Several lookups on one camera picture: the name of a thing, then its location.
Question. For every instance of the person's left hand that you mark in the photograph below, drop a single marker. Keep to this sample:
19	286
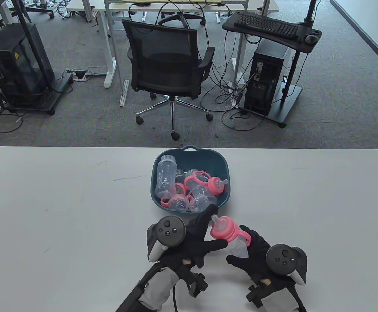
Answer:
198	242

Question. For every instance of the person's right hand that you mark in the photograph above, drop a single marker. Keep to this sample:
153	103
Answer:
257	260

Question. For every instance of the black white handheld controller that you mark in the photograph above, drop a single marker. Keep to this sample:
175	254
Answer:
168	229
283	256

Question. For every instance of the clear plastic baby bottle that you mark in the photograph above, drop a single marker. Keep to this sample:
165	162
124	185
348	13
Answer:
202	198
164	175
224	230

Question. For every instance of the clear dome bottle cap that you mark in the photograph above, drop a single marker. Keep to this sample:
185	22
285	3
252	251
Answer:
192	173
179	202
180	175

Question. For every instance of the pink bottle screw collar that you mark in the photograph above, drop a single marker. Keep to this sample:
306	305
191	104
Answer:
178	188
214	185

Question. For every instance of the black forearm battery box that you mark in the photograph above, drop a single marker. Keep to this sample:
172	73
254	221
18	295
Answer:
130	300

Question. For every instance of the teal plastic basin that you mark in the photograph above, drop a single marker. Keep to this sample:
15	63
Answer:
215	162

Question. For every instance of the silver aluminium profile bar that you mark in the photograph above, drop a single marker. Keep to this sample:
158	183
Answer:
124	94

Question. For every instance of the black computer tower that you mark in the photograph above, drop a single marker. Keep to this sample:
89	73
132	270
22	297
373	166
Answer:
263	81

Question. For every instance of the black mesh office chair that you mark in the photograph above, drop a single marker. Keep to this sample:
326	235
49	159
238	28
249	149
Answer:
163	48

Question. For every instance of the black rolling cart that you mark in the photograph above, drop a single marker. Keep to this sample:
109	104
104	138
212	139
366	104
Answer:
60	86

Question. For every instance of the black rolling workstation stand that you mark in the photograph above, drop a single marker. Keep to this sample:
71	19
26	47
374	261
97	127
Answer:
229	24

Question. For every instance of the black swivel chair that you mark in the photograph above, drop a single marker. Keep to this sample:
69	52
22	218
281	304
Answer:
176	18

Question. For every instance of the black keyboard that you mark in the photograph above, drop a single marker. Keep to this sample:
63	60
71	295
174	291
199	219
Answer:
263	24

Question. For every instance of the black computer mouse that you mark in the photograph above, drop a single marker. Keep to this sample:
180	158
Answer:
311	39

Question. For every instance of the black glass computer case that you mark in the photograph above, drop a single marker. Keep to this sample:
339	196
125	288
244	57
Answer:
13	65

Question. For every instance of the white standing desk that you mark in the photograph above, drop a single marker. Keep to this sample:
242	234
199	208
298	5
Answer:
78	6

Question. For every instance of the black chair base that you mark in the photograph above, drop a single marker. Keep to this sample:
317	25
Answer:
43	9

